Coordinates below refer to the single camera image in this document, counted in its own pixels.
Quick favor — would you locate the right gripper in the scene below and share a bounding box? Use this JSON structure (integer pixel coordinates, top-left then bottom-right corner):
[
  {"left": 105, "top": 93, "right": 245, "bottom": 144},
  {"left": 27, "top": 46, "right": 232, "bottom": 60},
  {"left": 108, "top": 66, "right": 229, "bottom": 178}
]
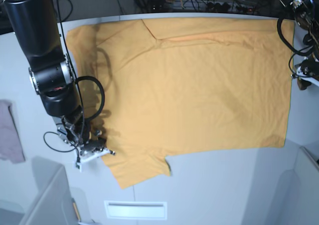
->
[{"left": 57, "top": 118, "right": 116, "bottom": 156}]

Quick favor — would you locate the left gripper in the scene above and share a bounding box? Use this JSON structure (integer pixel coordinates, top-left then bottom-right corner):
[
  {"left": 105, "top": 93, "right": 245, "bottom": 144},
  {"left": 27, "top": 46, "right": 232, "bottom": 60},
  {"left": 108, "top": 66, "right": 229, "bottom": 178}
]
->
[{"left": 297, "top": 54, "right": 319, "bottom": 90}]

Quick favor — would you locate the yellow T-shirt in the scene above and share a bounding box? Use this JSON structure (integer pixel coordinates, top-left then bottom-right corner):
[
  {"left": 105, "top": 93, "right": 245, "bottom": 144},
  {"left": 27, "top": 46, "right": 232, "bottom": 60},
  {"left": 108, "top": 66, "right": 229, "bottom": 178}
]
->
[{"left": 66, "top": 17, "right": 291, "bottom": 189}]

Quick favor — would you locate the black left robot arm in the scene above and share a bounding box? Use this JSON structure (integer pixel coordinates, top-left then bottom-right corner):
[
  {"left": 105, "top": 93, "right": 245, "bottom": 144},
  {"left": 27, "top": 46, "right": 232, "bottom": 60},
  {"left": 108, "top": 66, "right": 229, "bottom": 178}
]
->
[{"left": 277, "top": 0, "right": 319, "bottom": 90}]

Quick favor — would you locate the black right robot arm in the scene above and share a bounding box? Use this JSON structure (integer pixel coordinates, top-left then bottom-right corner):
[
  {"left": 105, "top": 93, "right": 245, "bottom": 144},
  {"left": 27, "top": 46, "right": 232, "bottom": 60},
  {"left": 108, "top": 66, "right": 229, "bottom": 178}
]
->
[{"left": 3, "top": 0, "right": 114, "bottom": 157}]

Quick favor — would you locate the white table label plate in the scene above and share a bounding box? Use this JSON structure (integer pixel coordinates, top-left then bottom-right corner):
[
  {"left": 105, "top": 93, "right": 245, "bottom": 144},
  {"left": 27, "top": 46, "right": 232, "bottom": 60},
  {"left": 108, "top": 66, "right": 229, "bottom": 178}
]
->
[{"left": 104, "top": 201, "right": 167, "bottom": 220}]

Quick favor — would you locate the orange pencil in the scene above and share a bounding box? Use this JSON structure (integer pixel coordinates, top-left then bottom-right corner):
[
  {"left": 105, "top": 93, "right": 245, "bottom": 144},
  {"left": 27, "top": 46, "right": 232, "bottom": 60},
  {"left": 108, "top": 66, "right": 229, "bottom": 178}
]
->
[{"left": 72, "top": 202, "right": 81, "bottom": 222}]

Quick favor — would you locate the grey left bin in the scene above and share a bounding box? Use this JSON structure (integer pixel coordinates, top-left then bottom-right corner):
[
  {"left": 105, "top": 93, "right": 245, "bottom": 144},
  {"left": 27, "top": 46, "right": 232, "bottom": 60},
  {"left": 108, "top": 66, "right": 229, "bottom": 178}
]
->
[{"left": 0, "top": 157, "right": 78, "bottom": 225}]

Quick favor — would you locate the grey bin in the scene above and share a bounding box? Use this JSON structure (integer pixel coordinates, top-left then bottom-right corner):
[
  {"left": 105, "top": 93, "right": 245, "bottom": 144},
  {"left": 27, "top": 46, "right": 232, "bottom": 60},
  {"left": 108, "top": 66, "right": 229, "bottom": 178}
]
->
[
  {"left": 0, "top": 157, "right": 78, "bottom": 225},
  {"left": 273, "top": 147, "right": 319, "bottom": 225}
]

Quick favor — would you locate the pink folded cloth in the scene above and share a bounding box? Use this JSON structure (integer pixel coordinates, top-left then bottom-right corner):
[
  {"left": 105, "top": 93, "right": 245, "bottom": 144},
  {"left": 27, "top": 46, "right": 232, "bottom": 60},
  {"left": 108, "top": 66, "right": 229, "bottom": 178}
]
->
[{"left": 0, "top": 100, "right": 25, "bottom": 164}]

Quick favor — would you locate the grey right bin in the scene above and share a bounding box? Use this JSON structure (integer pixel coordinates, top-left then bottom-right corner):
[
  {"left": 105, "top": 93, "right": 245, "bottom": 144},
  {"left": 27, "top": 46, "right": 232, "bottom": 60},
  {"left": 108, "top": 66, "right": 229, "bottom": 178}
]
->
[{"left": 273, "top": 147, "right": 319, "bottom": 225}]

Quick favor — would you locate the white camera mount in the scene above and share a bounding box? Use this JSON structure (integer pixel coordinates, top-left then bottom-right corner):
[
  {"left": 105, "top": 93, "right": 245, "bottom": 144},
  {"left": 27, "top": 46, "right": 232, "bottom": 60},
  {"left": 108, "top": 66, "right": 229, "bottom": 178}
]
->
[
  {"left": 292, "top": 64, "right": 319, "bottom": 87},
  {"left": 74, "top": 148, "right": 109, "bottom": 172}
]

